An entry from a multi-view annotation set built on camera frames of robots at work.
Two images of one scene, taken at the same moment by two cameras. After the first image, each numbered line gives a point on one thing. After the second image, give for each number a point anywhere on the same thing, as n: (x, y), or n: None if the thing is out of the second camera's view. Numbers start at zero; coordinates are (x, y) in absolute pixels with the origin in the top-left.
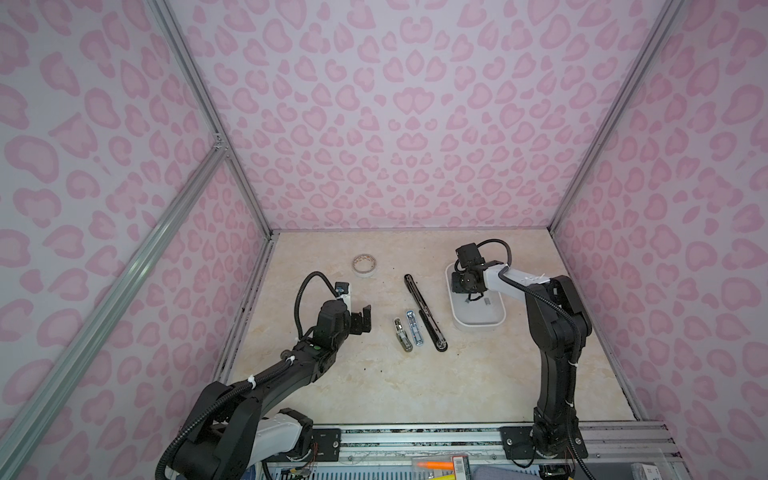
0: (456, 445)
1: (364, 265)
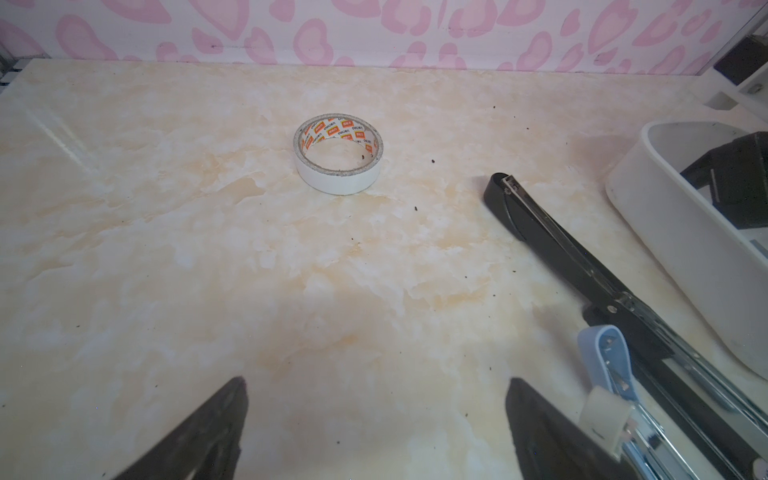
0: None
1: (337, 126)
